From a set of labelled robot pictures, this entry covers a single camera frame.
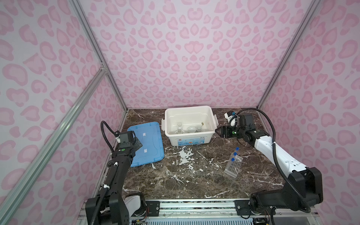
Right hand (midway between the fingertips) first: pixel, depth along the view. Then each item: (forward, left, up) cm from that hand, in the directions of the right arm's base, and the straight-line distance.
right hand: (221, 128), depth 83 cm
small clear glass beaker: (+12, +26, -12) cm, 31 cm away
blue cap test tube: (-5, -13, -23) cm, 27 cm away
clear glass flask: (+6, +25, -12) cm, 29 cm away
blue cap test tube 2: (-2, -14, -21) cm, 26 cm away
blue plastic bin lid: (+8, +48, -20) cm, 53 cm away
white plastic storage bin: (+16, +20, -18) cm, 31 cm away
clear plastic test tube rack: (-15, -9, -20) cm, 27 cm away
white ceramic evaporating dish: (+11, +17, -17) cm, 27 cm away
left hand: (-8, +54, -6) cm, 55 cm away
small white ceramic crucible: (+12, +12, -17) cm, 24 cm away
